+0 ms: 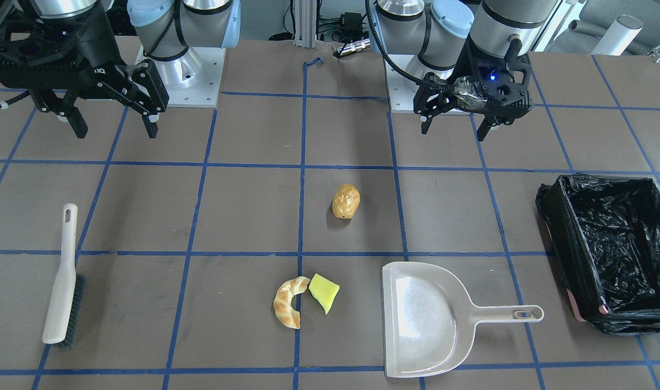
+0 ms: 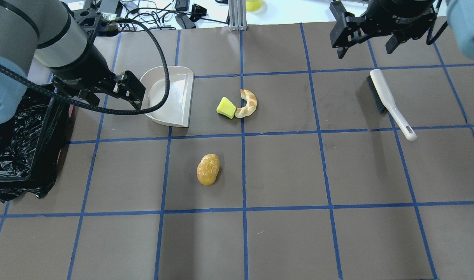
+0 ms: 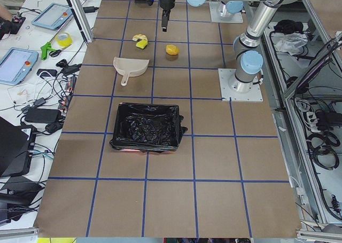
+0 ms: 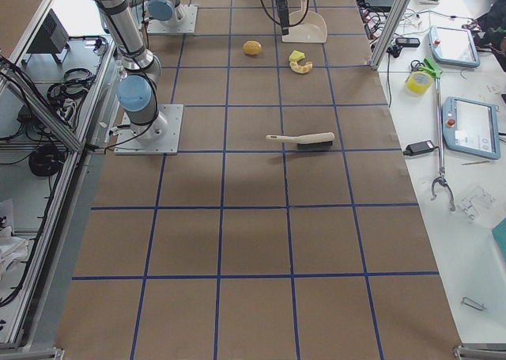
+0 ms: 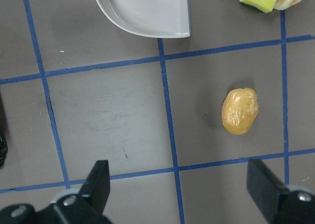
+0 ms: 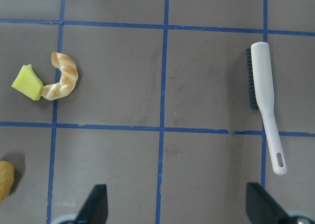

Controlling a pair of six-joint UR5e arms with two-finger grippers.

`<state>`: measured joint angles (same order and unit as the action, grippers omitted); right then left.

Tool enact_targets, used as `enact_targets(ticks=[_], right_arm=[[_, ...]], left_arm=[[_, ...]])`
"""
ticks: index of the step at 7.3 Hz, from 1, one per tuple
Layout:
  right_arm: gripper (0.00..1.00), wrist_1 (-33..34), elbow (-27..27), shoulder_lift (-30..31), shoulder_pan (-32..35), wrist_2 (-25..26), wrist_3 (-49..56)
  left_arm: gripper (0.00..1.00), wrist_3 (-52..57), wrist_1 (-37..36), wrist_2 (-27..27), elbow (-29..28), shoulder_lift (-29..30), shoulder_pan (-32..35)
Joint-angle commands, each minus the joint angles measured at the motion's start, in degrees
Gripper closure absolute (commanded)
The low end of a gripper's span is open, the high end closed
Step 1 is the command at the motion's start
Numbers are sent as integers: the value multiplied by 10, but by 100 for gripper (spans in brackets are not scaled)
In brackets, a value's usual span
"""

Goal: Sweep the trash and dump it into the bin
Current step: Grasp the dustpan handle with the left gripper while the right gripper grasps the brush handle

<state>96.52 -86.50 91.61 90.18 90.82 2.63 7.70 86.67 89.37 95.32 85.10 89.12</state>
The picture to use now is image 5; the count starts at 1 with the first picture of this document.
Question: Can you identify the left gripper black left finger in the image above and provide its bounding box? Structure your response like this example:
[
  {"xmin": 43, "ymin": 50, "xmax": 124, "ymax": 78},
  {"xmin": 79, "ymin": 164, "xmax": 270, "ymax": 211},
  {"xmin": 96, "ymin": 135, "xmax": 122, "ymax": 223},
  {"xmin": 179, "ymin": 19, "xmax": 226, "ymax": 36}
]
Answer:
[{"xmin": 53, "ymin": 160, "xmax": 109, "ymax": 224}]

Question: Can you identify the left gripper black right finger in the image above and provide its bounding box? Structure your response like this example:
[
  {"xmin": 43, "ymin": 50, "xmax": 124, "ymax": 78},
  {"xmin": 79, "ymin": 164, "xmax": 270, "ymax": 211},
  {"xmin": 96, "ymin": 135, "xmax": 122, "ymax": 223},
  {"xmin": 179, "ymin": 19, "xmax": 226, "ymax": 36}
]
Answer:
[{"xmin": 247, "ymin": 159, "xmax": 315, "ymax": 224}]

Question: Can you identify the yellow toy potato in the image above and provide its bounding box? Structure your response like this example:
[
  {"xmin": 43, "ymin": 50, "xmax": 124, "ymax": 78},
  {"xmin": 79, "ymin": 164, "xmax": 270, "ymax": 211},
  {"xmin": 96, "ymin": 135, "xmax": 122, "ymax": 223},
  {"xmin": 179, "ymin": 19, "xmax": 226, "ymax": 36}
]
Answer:
[{"xmin": 221, "ymin": 88, "xmax": 259, "ymax": 135}]

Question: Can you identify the beige plastic dustpan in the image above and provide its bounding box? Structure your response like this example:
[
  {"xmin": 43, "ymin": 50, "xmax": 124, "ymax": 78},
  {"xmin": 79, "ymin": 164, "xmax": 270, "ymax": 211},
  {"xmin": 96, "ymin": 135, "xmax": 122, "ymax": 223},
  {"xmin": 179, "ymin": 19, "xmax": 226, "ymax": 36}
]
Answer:
[{"xmin": 96, "ymin": 0, "xmax": 191, "ymax": 38}]

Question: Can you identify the black braided cable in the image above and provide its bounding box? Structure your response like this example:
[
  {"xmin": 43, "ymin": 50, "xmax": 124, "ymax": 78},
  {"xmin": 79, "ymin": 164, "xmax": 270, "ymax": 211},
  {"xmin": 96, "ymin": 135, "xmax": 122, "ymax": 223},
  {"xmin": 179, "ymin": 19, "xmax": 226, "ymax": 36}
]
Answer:
[{"xmin": 0, "ymin": 93, "xmax": 8, "ymax": 169}]

